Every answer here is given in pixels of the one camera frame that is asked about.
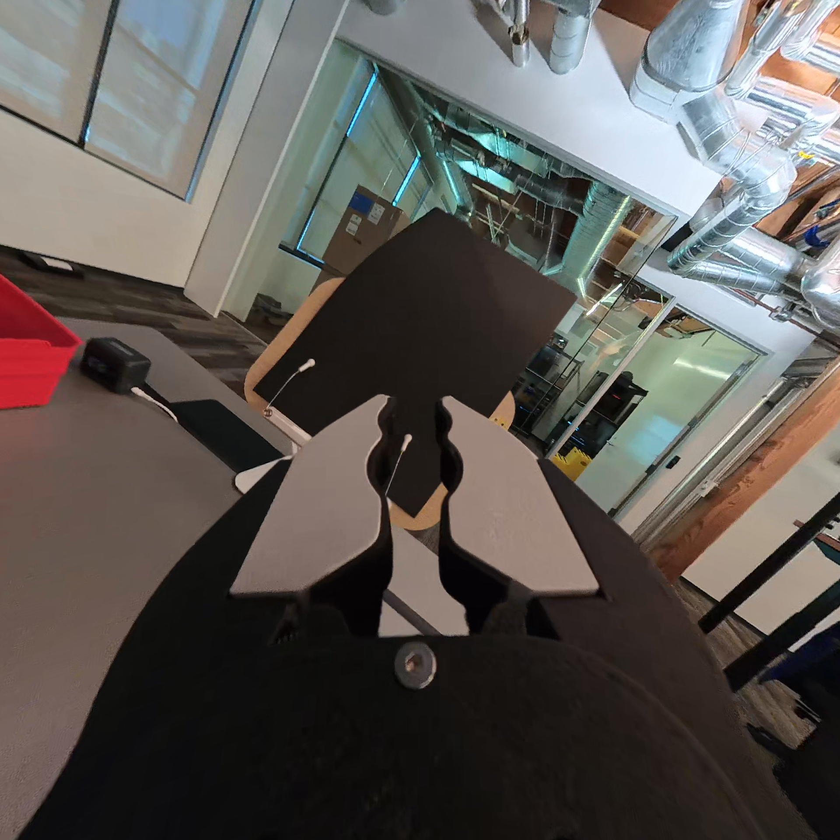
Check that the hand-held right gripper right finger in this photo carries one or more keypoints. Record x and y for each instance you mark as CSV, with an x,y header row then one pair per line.
x,y
512,525

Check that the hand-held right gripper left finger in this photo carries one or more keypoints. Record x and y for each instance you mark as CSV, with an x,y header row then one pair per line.
x,y
315,518

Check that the dark phone on table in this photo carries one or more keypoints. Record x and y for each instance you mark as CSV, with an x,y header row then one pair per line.
x,y
223,433

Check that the black shelf rack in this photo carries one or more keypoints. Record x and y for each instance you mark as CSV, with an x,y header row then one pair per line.
x,y
604,407

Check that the wooden board with black panel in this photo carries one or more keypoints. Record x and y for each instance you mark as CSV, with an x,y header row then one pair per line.
x,y
426,308

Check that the black charger cube with display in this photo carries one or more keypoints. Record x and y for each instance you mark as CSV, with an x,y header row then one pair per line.
x,y
115,364

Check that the black boom pole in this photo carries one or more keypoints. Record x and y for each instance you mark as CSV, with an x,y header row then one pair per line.
x,y
768,564

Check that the cardboard box with blue label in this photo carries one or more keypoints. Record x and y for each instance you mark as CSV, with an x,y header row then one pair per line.
x,y
354,243

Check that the red plastic bin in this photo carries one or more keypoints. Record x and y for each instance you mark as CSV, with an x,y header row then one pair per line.
x,y
33,361

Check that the silver ventilation ducts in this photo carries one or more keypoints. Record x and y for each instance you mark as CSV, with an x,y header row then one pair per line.
x,y
741,164

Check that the large window with blinds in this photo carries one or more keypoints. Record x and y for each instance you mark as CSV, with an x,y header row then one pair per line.
x,y
151,98

